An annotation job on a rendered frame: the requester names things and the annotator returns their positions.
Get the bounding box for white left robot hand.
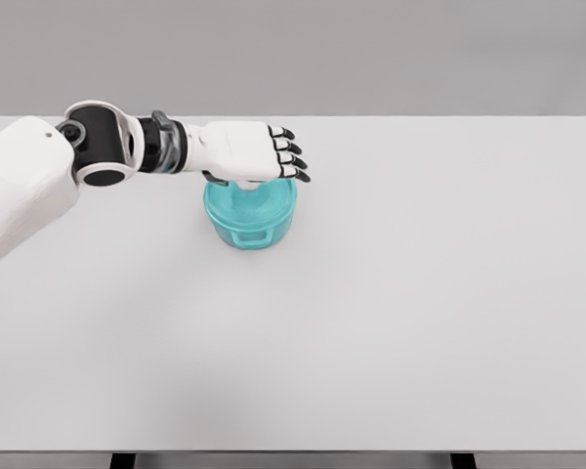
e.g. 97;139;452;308
200;120;312;190

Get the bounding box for teal pot lid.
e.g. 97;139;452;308
203;176;299;230

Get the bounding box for teal pot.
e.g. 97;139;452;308
204;195;297;250

